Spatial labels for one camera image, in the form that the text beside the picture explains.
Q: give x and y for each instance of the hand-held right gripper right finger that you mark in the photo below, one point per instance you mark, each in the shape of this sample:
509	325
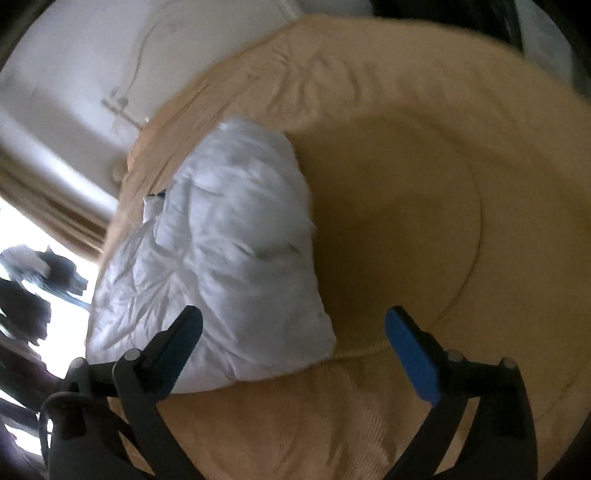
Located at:
411	355

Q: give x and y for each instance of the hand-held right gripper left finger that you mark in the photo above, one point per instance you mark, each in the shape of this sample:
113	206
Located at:
178	350

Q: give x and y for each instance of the white puffer jacket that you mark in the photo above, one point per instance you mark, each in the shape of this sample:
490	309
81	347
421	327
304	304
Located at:
221	240

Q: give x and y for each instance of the hanging dark clothes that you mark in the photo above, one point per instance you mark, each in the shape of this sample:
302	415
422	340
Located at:
32	295

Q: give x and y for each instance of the brown bed quilt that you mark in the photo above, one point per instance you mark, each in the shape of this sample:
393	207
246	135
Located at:
415	184

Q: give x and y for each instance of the beige curtain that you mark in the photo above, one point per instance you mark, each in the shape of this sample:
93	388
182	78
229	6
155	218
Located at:
55	203

